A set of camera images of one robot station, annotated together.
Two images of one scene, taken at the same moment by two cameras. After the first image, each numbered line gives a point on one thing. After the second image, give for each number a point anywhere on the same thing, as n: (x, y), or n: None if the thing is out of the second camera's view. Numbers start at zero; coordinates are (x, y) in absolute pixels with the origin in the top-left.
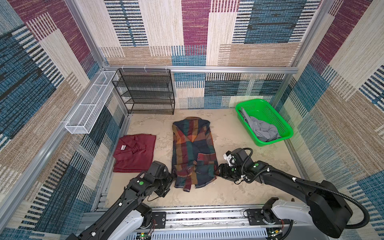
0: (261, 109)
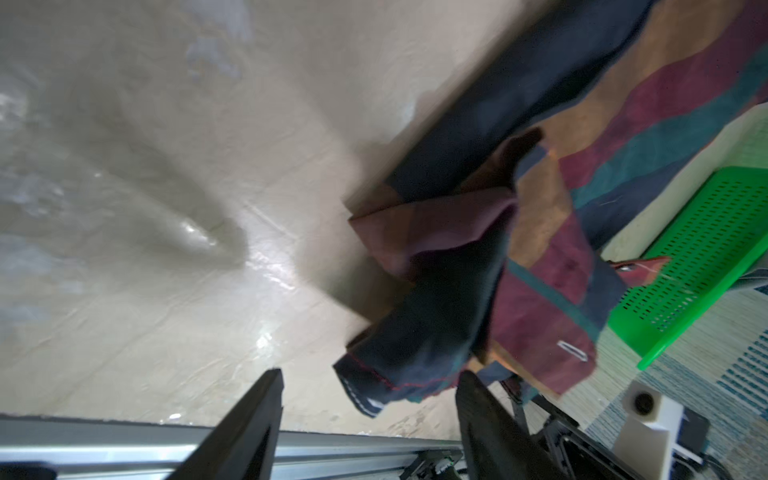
0: (713, 249)
